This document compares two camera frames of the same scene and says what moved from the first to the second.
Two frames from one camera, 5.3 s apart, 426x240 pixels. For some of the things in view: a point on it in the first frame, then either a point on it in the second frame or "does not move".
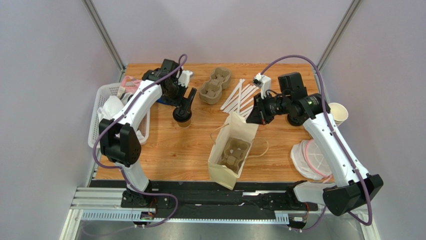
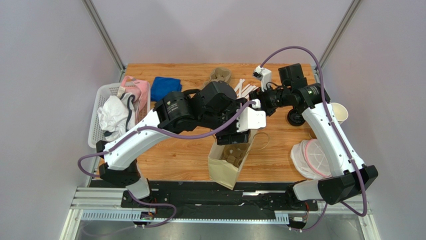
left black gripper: x=180 y=101 to x=227 y=138
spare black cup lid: x=296 y=119 does not move
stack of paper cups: x=339 y=113 does not move
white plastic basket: x=112 y=89 does not move
